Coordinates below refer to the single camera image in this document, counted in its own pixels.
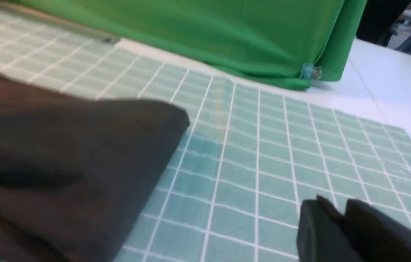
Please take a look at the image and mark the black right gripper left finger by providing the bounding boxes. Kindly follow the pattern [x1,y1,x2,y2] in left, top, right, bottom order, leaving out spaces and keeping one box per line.
[296,195,363,262]

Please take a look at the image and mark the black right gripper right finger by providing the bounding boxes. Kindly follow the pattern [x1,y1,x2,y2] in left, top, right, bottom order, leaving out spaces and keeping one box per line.
[344,199,411,262]

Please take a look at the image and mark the dark gray long-sleeve shirt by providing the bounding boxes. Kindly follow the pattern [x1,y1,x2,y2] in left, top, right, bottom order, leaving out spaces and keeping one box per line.
[0,74,190,262]

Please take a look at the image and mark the green checkered tablecloth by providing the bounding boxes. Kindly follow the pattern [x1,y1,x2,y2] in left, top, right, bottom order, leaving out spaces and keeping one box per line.
[0,9,411,262]

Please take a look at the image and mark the clear binder clip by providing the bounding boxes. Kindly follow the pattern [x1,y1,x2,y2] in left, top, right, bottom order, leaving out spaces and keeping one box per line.
[300,63,323,80]

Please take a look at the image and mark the green backdrop cloth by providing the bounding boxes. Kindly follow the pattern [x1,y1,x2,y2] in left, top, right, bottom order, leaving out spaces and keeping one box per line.
[13,0,367,91]

